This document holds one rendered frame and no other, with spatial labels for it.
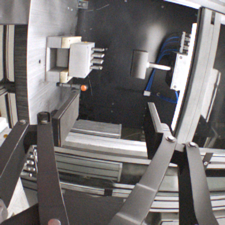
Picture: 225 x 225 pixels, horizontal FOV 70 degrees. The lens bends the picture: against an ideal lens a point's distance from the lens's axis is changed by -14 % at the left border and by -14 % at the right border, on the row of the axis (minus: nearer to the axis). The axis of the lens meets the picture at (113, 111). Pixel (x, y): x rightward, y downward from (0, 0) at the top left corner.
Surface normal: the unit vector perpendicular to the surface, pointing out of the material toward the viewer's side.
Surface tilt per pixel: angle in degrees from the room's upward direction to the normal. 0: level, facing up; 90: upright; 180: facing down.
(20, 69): 90
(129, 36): 90
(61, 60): 90
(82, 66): 90
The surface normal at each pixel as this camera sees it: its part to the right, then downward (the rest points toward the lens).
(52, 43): -0.07, 0.40
